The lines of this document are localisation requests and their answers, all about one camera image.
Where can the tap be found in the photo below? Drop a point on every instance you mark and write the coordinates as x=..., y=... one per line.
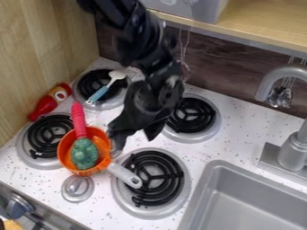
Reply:
x=294, y=149

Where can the toy sink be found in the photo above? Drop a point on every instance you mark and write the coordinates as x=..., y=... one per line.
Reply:
x=247, y=203

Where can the toy microwave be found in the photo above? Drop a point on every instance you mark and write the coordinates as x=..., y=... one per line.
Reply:
x=192, y=7

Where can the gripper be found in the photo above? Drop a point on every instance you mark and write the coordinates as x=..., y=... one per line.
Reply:
x=154, y=95

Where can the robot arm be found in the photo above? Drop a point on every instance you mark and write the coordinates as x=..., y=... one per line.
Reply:
x=132, y=27

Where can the orange pot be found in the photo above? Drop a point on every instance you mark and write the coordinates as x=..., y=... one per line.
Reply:
x=66, y=152

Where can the yellow toy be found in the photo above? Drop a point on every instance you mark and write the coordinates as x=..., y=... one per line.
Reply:
x=10, y=225

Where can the silver hanging toy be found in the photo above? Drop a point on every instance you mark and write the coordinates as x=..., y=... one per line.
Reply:
x=280, y=97

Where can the red toy bottle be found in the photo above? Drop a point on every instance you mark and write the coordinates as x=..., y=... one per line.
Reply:
x=46, y=104

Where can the toy stove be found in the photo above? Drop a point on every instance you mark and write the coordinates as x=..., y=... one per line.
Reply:
x=156, y=179

